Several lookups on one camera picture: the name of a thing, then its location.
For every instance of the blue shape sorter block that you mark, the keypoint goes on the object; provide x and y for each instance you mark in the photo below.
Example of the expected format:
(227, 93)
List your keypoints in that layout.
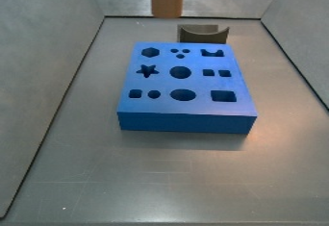
(185, 87)

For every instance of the dark grey curved holder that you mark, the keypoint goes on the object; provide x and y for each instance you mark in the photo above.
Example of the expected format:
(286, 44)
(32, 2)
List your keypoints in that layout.
(195, 33)

